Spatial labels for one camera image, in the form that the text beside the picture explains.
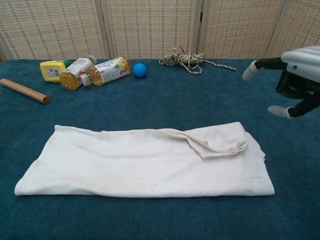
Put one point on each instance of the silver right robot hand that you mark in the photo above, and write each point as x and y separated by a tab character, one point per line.
305	62

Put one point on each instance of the white T-shirt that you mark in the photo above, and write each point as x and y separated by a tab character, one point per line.
125	170

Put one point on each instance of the blue carpet table cover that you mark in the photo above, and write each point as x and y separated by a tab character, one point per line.
175	105

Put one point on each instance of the woven bamboo folding screen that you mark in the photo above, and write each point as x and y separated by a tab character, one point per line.
150	25

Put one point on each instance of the blue ball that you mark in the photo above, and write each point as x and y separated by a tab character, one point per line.
139	70

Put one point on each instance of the tea bottle with fruit label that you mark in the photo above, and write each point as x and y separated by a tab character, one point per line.
110	72

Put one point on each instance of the tea bottle with white label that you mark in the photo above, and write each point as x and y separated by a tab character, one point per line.
72	75

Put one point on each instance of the wooden rolling pin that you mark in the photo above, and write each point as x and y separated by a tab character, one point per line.
25	90

